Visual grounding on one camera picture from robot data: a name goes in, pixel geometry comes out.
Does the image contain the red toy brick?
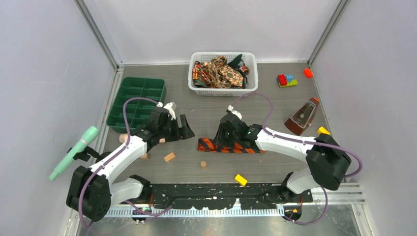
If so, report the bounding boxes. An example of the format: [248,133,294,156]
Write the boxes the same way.
[303,68,313,78]

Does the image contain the mint green microphone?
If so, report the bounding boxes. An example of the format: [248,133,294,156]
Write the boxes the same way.
[49,126,99,181]

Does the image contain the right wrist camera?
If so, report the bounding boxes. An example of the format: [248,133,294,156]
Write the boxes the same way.
[227,105,242,119]

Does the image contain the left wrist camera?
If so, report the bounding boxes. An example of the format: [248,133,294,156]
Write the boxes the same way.
[156,102,177,120]

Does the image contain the brown wooden metronome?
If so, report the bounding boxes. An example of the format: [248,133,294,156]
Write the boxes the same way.
[284,97,319,136]

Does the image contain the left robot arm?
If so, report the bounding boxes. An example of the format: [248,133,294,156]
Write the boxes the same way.
[66,107,195,222]

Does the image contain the small wooden cube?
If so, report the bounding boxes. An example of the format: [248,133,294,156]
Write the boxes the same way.
[140,153,149,160]

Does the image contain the wooden cylinder peg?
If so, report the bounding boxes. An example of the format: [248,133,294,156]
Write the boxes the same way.
[119,133,166,143]

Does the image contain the white plastic basket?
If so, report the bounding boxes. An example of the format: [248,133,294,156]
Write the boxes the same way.
[188,52,259,96]

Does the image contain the small wooden block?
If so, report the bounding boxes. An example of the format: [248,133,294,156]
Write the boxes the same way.
[163,152,176,163]

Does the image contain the green compartment tray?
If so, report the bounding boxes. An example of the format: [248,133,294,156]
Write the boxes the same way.
[106,77,166,134]

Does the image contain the stacked lego bricks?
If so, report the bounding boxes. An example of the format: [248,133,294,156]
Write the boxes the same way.
[276,74,298,88]

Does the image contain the floral patterned tie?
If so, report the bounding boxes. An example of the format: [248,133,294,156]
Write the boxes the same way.
[192,56,250,89]

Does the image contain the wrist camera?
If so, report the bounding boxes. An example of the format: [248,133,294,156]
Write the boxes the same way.
[227,105,242,119]
[156,102,177,120]

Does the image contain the yellow toy brick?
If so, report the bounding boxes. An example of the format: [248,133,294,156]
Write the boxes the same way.
[235,174,248,186]
[317,126,330,135]

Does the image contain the dark green tie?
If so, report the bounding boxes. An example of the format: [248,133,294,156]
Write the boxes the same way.
[228,54,243,68]

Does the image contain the orange navy striped tie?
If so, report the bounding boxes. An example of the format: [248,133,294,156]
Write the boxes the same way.
[197,138,265,154]

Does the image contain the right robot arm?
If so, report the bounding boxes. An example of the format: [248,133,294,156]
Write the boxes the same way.
[214,113,352,202]

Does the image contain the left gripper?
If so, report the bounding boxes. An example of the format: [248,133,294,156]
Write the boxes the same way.
[158,115,194,142]

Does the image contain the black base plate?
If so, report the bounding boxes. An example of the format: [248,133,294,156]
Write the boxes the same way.
[130,183,313,210]

